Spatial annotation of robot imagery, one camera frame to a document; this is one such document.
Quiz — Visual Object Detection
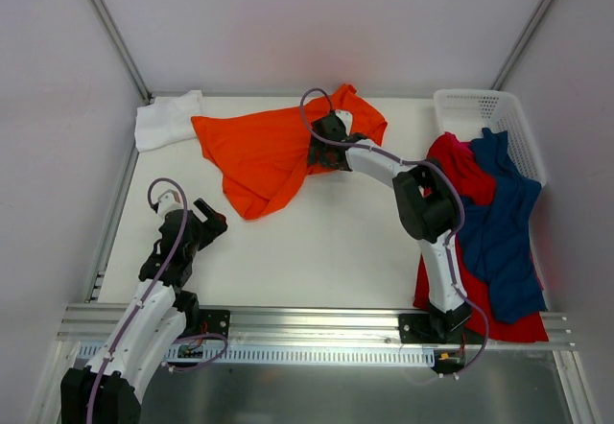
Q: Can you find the orange t shirt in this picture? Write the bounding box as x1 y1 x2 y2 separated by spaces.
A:
190 82 389 222

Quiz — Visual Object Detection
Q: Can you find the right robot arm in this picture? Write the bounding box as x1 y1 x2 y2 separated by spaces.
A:
308 111 471 343

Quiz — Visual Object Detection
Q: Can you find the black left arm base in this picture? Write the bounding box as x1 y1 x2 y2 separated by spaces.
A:
200 309 231 338

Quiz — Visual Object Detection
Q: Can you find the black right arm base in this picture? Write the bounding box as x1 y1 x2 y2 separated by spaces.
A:
398 313 484 344

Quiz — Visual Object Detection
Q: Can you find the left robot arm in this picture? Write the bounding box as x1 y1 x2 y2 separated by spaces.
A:
60 191 229 423

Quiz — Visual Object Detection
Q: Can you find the white folded t shirt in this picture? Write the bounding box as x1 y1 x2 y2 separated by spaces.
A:
134 90 203 153

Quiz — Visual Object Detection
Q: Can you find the magenta garment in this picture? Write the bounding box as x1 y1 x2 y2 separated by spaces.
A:
458 142 472 153

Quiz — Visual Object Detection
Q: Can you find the white plastic basket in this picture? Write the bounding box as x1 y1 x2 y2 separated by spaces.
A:
433 89 547 185

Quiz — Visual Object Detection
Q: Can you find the red t shirt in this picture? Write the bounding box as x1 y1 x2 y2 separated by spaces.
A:
413 131 551 344

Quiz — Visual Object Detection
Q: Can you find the blue t shirt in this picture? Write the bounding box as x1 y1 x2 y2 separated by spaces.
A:
457 128 546 324

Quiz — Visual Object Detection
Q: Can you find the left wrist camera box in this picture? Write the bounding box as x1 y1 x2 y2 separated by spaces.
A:
153 189 183 219

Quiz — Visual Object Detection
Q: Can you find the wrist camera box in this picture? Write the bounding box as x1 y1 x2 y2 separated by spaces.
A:
153 189 183 219
335 109 353 135

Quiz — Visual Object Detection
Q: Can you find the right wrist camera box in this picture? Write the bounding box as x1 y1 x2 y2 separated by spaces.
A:
335 109 353 135

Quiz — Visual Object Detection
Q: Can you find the white slotted cable duct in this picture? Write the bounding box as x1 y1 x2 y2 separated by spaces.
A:
76 345 436 366

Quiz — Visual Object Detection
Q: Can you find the aluminium mounting rail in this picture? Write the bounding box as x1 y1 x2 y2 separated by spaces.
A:
56 304 577 348

